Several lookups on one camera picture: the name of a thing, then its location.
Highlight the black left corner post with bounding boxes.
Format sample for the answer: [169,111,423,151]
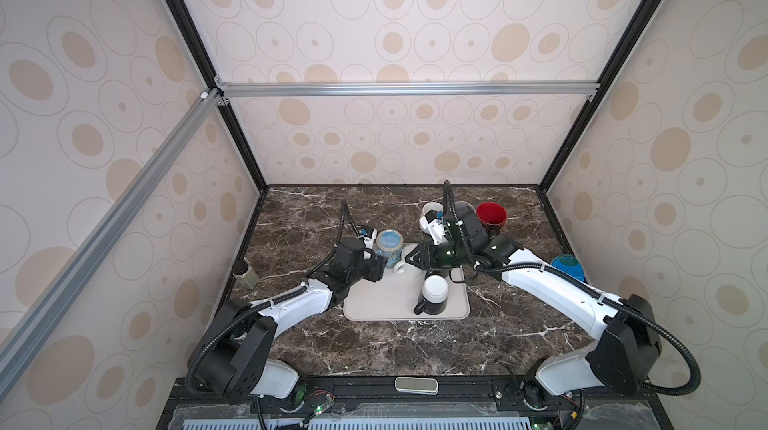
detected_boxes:
[164,0,269,193]

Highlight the beige plastic tray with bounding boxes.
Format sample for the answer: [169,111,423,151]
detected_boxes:
[343,264,470,322]

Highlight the diagonal aluminium rail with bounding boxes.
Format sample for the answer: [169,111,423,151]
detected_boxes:
[1,88,223,398]

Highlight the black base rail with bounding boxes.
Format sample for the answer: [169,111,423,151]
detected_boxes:
[157,375,672,429]

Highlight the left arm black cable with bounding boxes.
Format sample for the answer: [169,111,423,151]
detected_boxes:
[184,200,376,395]

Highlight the black skull mug red inside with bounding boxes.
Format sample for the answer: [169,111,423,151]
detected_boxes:
[476,202,508,238]

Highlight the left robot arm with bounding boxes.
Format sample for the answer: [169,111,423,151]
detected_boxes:
[184,238,388,403]

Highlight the white ribbed mug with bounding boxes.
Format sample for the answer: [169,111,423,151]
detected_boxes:
[418,202,443,234]

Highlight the plain white mug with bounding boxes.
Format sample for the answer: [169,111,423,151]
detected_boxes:
[393,243,421,275]

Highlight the pink iridescent mug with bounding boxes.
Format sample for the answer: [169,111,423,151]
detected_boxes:
[454,201,476,219]

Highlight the grey oval base badge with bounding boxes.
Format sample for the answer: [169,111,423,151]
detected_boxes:
[394,376,439,396]

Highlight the black corner frame post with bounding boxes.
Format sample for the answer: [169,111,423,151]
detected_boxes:
[538,0,663,195]

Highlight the horizontal aluminium rail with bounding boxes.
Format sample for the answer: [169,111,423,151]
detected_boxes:
[217,80,600,100]

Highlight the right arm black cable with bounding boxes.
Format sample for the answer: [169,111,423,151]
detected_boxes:
[442,180,702,396]

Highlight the blue butterfly mug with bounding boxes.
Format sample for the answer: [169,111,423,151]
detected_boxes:
[374,230,404,268]

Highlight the small glass jar dark lid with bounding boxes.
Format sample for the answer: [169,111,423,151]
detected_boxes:
[232,259,260,290]

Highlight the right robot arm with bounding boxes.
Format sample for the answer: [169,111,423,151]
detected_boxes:
[403,234,661,396]

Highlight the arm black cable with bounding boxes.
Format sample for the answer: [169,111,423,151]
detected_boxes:
[184,200,376,395]
[442,180,702,396]

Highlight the black and white mug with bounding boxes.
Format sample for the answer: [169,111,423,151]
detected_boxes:
[413,274,449,316]

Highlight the cup with blue lid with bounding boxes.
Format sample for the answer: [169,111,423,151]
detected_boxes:
[551,254,586,283]

